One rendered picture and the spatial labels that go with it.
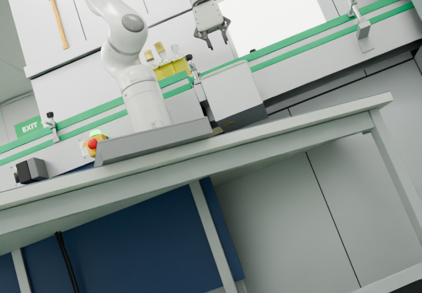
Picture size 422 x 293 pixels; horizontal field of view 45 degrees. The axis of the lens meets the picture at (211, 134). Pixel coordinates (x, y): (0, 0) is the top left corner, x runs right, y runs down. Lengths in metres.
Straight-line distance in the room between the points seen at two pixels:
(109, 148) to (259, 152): 0.47
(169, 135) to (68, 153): 0.72
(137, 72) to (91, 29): 0.98
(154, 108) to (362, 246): 1.04
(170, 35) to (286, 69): 0.60
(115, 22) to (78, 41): 0.93
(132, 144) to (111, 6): 0.49
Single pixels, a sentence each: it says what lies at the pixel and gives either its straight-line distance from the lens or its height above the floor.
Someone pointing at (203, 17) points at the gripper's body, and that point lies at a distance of 1.88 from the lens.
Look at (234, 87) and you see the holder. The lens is 1.72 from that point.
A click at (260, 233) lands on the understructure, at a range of 2.13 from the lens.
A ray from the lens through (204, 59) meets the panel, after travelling 2.27.
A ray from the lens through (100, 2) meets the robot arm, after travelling 1.71.
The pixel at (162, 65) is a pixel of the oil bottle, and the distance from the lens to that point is 2.14.
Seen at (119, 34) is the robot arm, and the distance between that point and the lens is 1.60.
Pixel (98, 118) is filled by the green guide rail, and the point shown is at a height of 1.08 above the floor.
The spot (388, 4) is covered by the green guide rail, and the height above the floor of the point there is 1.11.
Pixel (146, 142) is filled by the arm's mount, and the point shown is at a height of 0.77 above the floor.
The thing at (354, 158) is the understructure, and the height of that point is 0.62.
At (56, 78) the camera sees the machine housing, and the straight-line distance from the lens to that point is 2.52.
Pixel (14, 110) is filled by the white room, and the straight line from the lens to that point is 6.18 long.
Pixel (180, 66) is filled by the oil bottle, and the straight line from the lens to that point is 2.12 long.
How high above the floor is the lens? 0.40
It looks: 14 degrees up
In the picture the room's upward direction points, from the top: 20 degrees counter-clockwise
